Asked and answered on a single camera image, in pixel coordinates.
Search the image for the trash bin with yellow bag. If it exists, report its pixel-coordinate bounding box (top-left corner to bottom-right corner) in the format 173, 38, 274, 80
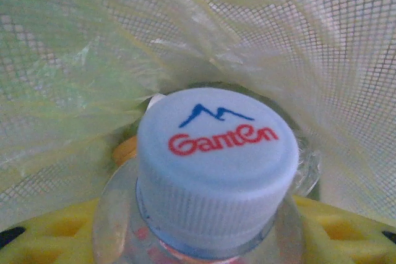
0, 0, 396, 234

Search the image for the white cap blue label bottle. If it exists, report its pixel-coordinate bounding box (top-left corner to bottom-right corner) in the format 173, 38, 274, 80
92, 87, 322, 264

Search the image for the orange cap plastic bottle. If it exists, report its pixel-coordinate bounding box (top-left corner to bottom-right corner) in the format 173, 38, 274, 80
111, 136, 139, 166

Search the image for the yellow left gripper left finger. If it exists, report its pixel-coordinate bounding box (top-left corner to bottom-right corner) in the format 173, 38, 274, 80
0, 198, 103, 264

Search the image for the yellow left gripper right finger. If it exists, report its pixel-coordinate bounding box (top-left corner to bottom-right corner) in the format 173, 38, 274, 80
292, 195, 396, 264

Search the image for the grey metal mesh bin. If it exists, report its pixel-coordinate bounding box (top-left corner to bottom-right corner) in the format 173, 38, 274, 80
0, 0, 396, 231

